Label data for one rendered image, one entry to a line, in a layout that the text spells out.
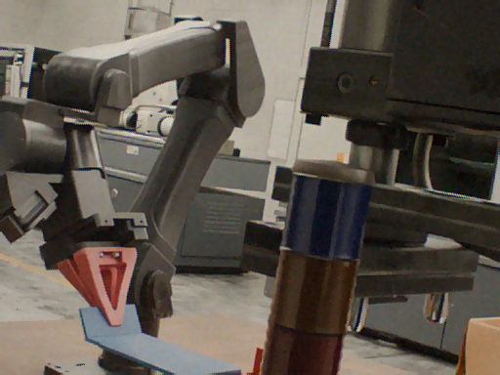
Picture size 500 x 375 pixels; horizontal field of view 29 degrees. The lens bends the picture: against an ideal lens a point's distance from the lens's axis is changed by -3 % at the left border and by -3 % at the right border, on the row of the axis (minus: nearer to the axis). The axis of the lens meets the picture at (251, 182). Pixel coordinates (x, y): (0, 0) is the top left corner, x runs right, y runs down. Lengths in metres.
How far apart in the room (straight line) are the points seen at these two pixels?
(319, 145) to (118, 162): 2.15
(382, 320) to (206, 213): 2.12
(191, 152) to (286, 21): 8.67
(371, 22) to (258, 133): 9.13
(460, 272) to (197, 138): 0.46
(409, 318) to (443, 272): 5.39
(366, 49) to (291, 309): 0.31
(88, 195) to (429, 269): 0.36
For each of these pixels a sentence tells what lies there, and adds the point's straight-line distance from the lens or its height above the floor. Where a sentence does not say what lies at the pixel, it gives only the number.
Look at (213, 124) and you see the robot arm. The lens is 1.17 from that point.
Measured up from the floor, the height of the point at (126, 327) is 1.00.
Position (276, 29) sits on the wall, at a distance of 9.88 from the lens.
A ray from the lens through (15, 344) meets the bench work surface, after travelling 1.24.
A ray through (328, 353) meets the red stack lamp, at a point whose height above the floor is 1.11.
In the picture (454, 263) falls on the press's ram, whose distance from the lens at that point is 0.78.
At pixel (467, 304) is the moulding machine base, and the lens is 5.93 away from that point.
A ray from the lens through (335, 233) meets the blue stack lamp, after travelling 0.44.
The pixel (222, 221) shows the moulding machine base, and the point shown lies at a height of 0.45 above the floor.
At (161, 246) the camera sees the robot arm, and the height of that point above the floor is 1.06.
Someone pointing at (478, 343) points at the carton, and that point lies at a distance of 3.18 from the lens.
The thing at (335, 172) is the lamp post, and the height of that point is 1.19.
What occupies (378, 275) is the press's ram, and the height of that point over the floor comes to 1.12.
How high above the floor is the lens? 1.21
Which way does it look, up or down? 3 degrees down
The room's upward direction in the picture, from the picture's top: 9 degrees clockwise
